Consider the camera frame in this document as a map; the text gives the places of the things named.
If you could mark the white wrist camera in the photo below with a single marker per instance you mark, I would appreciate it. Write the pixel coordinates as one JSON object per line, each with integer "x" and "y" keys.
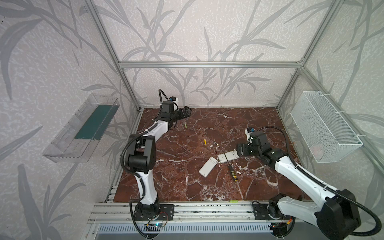
{"x": 248, "y": 132}
{"x": 174, "y": 99}

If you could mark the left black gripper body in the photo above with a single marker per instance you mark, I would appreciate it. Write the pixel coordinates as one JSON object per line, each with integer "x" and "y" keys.
{"x": 180, "y": 112}

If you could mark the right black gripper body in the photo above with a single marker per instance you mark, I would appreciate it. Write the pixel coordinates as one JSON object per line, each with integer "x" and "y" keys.
{"x": 242, "y": 149}

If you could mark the aluminium mounting rail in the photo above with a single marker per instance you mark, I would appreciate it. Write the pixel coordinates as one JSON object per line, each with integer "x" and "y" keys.
{"x": 183, "y": 212}

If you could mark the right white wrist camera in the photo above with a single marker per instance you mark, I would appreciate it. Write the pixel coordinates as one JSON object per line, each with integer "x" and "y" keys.
{"x": 248, "y": 132}

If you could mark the clear plastic wall bin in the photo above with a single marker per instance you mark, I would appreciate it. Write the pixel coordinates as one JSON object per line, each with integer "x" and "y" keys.
{"x": 79, "y": 138}

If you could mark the aluminium frame crossbar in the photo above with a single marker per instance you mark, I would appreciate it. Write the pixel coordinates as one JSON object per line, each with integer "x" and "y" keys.
{"x": 197, "y": 64}

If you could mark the black yellow screwdriver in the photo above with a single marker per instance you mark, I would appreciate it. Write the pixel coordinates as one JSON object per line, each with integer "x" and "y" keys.
{"x": 233, "y": 173}

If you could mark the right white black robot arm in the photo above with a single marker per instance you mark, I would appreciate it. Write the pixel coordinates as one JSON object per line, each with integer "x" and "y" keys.
{"x": 336, "y": 213}

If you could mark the white remote control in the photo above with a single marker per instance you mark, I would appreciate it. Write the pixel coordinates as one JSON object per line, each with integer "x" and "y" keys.
{"x": 208, "y": 166}
{"x": 227, "y": 157}

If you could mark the white wire mesh basket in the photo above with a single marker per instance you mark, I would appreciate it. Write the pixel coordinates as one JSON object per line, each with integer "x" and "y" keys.
{"x": 327, "y": 134}

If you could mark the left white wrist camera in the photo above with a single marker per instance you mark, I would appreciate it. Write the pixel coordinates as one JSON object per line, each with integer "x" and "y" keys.
{"x": 174, "y": 99}

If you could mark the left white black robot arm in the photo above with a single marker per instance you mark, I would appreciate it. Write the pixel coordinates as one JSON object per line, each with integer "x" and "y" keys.
{"x": 138, "y": 157}

